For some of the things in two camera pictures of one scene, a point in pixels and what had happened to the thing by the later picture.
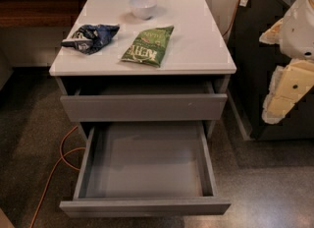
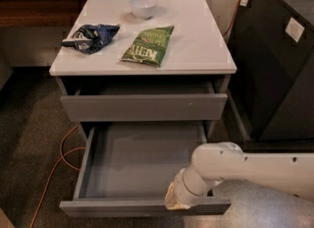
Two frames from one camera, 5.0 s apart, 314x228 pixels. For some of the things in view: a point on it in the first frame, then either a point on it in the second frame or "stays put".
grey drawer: [145, 169] stays put
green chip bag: [148, 46] stays put
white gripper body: [299, 31] to [180, 186]
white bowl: [143, 7] stays put
